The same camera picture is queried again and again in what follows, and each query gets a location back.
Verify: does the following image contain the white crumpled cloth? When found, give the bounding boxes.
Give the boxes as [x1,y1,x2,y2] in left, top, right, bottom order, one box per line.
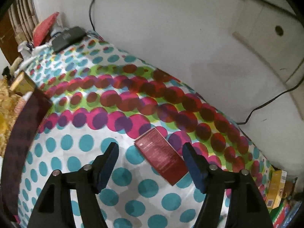
[18,24,64,61]

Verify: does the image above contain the blue plastic bag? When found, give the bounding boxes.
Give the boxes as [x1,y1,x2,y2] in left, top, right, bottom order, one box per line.
[284,201,302,228]

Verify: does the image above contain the maroon box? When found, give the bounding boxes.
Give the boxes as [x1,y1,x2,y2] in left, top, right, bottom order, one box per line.
[134,127,189,186]

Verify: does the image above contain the dark maroon strip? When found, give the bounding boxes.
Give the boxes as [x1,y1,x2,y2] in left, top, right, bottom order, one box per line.
[1,88,53,216]

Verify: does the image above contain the black flat device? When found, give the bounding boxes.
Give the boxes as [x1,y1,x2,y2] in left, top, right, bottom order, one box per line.
[51,27,87,53]

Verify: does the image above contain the yellow patterned fabric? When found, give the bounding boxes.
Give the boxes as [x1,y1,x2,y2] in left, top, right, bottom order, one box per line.
[0,76,24,148]

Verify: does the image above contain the red packet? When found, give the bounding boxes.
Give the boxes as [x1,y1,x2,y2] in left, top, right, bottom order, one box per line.
[33,12,60,47]

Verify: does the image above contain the brown box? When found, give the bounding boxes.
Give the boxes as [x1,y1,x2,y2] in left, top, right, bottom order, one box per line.
[283,178,298,200]

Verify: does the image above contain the beige striped curtain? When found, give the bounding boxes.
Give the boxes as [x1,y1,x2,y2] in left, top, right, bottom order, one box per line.
[9,0,40,60]

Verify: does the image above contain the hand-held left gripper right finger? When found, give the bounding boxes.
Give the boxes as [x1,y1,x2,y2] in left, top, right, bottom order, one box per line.
[182,142,273,228]

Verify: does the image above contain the brown wooden door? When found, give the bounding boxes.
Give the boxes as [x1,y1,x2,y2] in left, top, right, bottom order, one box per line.
[0,12,19,63]

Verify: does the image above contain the polka dot bedsheet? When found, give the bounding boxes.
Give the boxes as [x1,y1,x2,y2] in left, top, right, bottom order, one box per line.
[14,30,276,228]

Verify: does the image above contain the red and green box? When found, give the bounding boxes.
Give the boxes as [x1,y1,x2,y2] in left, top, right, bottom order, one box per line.
[271,199,291,228]

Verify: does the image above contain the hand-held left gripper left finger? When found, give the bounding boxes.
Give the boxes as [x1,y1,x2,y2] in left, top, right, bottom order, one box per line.
[27,142,120,228]

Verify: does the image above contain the golden box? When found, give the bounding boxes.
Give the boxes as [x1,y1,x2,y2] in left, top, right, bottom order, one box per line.
[9,71,36,95]

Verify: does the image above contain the yellow box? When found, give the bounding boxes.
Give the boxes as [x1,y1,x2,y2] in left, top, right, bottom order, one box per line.
[265,170,288,209]

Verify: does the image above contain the white cable conduit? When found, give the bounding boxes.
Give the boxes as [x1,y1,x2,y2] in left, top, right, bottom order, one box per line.
[223,0,304,91]

